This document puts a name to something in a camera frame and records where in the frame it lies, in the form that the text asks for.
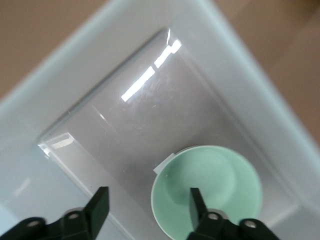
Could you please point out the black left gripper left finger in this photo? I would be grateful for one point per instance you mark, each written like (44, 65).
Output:
(95, 215)

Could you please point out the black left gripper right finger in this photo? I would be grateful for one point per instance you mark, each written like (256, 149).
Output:
(202, 220)

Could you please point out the pale green bowl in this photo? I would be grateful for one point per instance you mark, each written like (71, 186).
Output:
(220, 180)

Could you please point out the translucent white plastic bin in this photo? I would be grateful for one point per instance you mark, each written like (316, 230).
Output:
(140, 112)

